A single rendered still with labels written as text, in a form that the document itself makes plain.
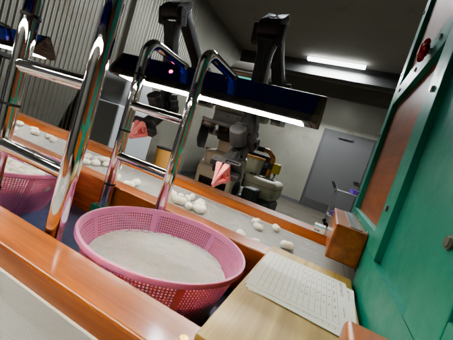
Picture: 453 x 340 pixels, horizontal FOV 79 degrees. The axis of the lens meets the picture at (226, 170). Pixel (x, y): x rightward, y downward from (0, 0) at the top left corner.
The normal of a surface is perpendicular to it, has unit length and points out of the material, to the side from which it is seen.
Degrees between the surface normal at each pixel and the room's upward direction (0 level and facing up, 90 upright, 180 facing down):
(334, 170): 90
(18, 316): 0
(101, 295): 0
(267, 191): 90
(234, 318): 0
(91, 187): 90
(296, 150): 90
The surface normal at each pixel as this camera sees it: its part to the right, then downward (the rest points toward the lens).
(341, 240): -0.36, -0.03
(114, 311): 0.30, -0.95
